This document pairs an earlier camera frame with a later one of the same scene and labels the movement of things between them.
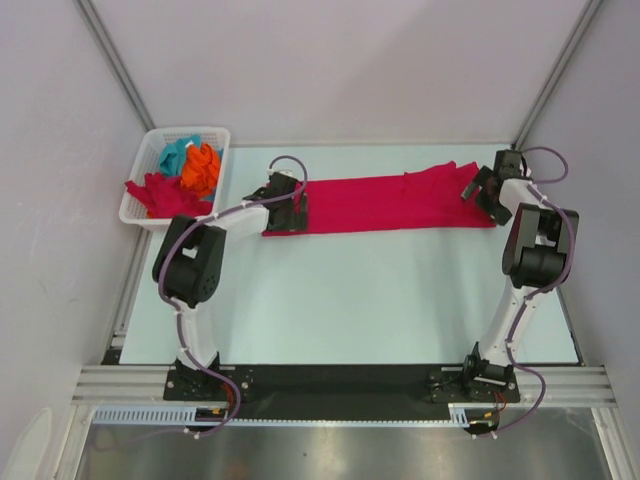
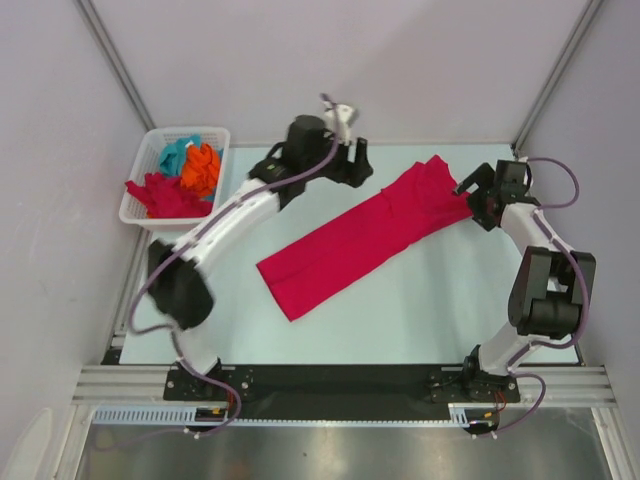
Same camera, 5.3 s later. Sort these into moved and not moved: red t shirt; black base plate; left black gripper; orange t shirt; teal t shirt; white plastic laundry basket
Moved: left black gripper; red t shirt
Not moved: teal t shirt; white plastic laundry basket; orange t shirt; black base plate
